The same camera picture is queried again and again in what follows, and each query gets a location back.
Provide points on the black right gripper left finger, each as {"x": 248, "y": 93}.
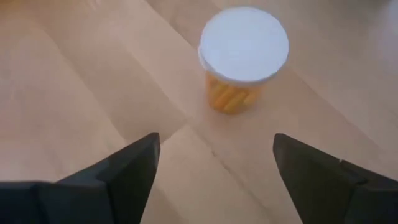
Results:
{"x": 124, "y": 186}

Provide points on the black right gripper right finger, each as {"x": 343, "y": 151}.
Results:
{"x": 317, "y": 186}

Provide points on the orange pill bottle white cap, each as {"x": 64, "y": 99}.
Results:
{"x": 242, "y": 43}

